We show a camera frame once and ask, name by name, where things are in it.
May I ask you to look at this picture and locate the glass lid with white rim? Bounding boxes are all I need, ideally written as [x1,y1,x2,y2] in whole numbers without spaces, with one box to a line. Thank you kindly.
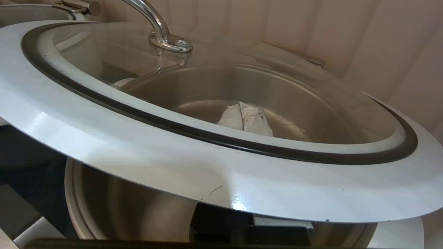
[0,0,443,224]

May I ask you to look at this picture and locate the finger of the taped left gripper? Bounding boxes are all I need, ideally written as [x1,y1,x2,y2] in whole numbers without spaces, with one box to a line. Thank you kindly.
[242,102,274,137]
[217,103,245,131]

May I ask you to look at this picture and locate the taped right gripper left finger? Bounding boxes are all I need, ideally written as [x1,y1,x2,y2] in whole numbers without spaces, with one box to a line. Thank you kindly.
[190,202,255,243]

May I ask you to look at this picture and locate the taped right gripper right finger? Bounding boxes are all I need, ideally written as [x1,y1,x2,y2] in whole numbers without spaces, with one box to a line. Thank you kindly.
[253,214,314,243]

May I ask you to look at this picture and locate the middle white lidded pot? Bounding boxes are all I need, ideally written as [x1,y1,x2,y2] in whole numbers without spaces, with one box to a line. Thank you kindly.
[0,0,102,28]

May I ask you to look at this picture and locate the white pot with steel insert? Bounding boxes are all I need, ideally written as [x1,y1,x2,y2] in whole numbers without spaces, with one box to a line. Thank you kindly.
[64,157,424,249]

